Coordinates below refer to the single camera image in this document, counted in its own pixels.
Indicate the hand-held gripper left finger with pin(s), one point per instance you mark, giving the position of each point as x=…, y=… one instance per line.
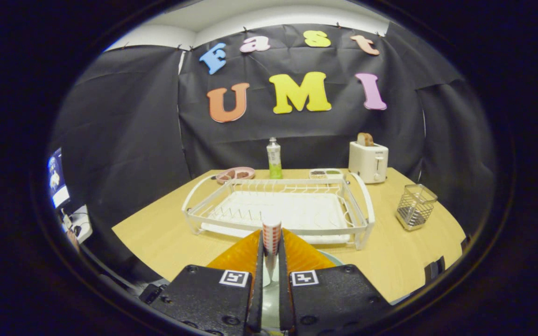
x=256, y=303

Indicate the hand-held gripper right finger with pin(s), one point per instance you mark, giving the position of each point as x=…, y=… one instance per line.
x=286, y=303

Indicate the pale green plate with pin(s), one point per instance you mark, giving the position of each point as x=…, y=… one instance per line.
x=271, y=303

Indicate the pink divided dish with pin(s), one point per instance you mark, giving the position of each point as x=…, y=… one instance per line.
x=245, y=173

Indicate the small white divided dish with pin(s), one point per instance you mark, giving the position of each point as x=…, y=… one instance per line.
x=325, y=173

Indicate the green dish soap bottle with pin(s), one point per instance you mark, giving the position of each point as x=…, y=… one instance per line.
x=274, y=161

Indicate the white drip tray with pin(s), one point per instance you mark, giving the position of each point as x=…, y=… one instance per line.
x=287, y=207

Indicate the white toaster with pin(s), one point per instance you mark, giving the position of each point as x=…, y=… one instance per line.
x=367, y=163

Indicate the brown toast slice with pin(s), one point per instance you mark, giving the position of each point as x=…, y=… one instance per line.
x=365, y=139

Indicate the black backdrop cloth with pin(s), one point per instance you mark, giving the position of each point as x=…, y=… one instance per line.
x=133, y=140

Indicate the computer monitor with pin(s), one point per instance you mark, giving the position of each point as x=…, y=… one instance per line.
x=58, y=177

